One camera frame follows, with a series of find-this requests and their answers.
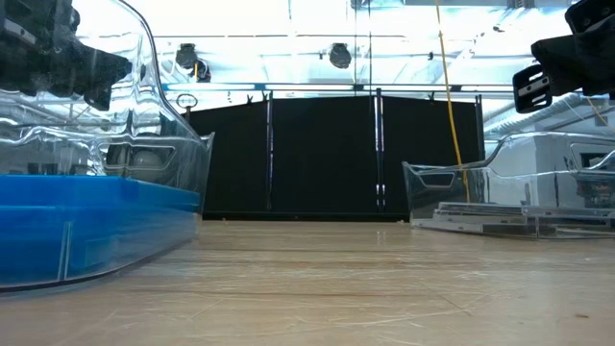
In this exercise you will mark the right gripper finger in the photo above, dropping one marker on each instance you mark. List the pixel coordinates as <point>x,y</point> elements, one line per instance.
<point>531,89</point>
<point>572,62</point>

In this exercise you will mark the round ceiling lamp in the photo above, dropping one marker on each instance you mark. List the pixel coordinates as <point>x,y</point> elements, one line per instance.
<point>339,55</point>
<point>186,55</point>

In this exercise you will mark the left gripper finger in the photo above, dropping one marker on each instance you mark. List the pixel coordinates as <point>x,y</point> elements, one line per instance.
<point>91,67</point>
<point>102,100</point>

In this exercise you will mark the clear plastic bin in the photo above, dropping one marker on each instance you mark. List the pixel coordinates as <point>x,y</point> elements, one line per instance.
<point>504,163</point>
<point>144,120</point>

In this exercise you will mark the black folding partition screen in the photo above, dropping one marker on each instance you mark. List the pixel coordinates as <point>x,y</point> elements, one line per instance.
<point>322,154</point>

